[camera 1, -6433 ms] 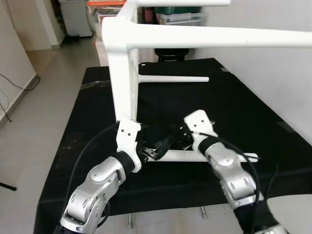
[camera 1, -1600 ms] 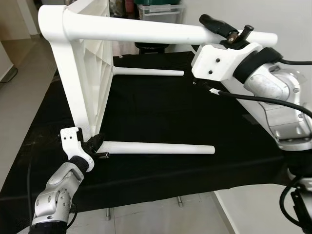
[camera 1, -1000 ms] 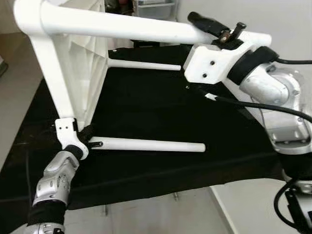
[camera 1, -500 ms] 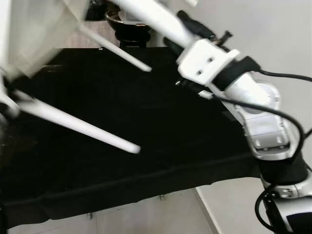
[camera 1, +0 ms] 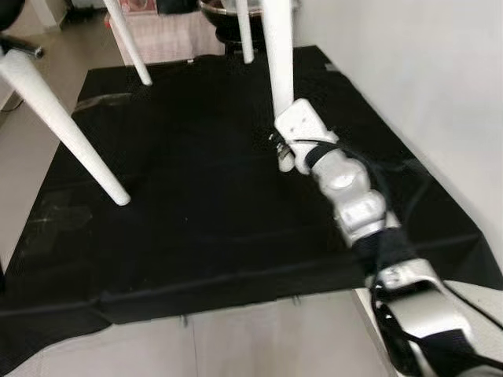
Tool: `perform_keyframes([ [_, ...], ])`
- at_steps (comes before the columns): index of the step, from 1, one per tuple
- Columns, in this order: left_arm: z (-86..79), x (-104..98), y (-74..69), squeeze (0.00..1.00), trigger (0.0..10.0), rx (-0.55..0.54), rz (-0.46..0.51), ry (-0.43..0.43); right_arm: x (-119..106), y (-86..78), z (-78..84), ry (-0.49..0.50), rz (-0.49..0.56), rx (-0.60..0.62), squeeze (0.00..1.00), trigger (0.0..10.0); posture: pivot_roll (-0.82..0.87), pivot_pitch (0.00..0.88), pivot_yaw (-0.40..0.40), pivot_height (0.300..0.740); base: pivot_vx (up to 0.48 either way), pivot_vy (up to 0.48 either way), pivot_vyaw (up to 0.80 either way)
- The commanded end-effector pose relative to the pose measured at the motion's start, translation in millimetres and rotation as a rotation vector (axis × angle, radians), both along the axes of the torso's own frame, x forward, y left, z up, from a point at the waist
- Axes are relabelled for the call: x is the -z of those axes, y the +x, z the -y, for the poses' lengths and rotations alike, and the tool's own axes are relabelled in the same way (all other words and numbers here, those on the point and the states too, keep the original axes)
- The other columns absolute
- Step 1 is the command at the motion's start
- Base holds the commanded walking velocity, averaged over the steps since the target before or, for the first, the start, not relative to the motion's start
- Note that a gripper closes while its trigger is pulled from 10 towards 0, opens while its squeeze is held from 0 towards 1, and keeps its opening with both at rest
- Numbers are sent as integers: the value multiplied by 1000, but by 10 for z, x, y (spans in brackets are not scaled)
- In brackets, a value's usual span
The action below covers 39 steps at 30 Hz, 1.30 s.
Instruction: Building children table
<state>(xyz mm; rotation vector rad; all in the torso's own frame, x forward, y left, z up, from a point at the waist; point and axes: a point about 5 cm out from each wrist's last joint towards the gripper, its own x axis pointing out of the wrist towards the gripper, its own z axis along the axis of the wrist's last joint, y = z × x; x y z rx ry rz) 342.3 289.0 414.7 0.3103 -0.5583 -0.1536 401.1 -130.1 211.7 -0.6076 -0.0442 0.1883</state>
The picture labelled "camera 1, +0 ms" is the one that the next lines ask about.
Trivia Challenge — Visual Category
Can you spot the black tablecloth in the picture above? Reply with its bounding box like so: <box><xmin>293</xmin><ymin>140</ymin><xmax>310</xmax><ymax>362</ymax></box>
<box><xmin>0</xmin><ymin>46</ymin><xmax>503</xmax><ymax>374</ymax></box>

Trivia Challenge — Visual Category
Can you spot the black round basin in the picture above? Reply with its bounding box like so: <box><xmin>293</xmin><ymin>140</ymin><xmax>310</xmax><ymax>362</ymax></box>
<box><xmin>200</xmin><ymin>0</ymin><xmax>264</xmax><ymax>44</ymax></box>

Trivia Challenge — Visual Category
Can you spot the pale low cabinet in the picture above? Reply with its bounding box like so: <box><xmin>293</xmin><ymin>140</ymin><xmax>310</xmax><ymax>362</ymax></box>
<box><xmin>110</xmin><ymin>12</ymin><xmax>229</xmax><ymax>64</ymax></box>

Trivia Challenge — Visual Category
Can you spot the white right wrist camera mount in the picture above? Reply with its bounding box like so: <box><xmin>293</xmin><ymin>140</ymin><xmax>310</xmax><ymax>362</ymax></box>
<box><xmin>275</xmin><ymin>98</ymin><xmax>340</xmax><ymax>158</ymax></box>

